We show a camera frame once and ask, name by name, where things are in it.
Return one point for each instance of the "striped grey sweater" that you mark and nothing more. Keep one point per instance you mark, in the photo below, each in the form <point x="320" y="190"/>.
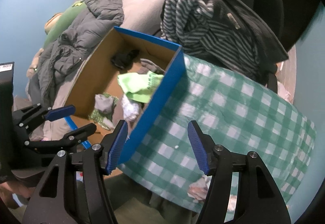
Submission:
<point x="190" y="23"/>

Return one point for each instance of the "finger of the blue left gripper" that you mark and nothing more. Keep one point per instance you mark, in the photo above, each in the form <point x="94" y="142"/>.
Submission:
<point x="86" y="144"/>
<point x="59" y="113"/>

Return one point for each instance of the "green plush toy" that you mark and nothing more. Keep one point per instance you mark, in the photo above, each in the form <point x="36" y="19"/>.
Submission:
<point x="61" y="21"/>

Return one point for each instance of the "light green sock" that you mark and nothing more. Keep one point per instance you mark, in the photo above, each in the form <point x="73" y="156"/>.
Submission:
<point x="139" y="87"/>

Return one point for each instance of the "blue cardboard box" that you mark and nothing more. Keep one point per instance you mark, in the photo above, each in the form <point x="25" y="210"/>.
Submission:
<point x="144" y="68"/>

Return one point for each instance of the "white patterned cloth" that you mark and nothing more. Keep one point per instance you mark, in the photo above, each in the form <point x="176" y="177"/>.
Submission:
<point x="199" y="189"/>

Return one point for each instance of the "black office chair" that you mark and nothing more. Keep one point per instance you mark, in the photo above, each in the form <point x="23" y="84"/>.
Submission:
<point x="272" y="13"/>

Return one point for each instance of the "green checkered plastic tablecloth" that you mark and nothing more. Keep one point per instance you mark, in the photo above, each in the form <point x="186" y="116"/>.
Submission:
<point x="237" y="113"/>

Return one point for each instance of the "grey puffer jacket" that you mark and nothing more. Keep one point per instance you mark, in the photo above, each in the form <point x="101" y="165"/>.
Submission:
<point x="67" y="52"/>

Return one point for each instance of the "white sock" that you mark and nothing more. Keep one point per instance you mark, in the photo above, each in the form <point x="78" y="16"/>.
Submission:
<point x="131" y="109"/>

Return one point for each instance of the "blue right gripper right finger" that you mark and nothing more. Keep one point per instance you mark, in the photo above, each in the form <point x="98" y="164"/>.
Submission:
<point x="198" y="143"/>

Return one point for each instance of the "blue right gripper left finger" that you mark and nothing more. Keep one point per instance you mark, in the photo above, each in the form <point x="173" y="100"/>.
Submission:
<point x="121" y="133"/>

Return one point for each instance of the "black sock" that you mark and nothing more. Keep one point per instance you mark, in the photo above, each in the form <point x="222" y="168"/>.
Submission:
<point x="123" y="60"/>

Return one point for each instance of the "grey sock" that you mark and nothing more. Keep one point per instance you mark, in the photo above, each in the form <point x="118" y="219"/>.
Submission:
<point x="104" y="104"/>

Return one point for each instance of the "green glitter sponge cloth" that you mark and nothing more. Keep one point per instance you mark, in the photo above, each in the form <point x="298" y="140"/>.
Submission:
<point x="104" y="120"/>

